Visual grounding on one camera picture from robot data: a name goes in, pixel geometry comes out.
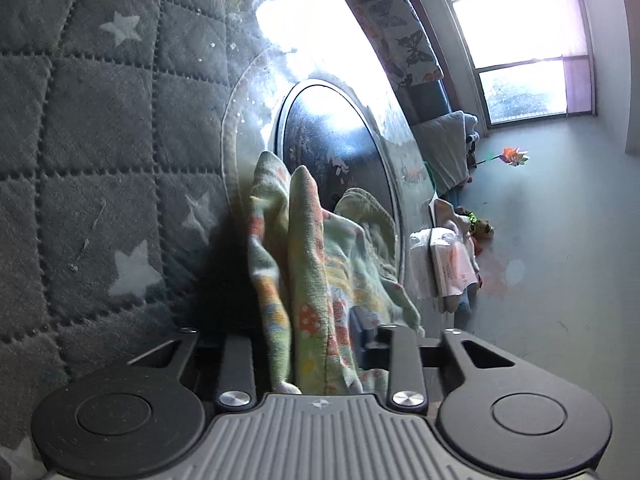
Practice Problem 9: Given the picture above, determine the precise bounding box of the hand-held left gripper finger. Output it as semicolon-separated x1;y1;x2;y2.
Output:
360;324;517;415

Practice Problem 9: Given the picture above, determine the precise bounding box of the colourful striped floral shirt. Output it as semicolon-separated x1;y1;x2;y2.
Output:
247;151;425;397

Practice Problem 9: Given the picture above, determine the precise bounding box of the pink tissue packet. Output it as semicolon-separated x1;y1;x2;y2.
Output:
410;227;482;302

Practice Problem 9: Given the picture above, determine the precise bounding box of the small plush toy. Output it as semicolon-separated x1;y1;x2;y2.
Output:
454;206;496;242

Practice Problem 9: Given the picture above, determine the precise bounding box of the grey cushion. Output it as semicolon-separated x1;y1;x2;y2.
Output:
413;111;480;197

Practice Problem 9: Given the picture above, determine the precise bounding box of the orange artificial flower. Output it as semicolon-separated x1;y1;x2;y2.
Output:
475;146;531;167

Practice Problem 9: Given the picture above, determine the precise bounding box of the blue sofa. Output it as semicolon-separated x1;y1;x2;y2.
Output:
385;0;453;126

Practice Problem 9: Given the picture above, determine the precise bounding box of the large butterfly print cushion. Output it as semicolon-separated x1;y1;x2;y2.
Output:
366;0;445;87

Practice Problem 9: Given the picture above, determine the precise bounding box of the window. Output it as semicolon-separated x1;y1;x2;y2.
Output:
429;0;597;127

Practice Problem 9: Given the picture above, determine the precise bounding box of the grey quilted star table cover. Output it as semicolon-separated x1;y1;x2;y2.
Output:
0;0;443;480

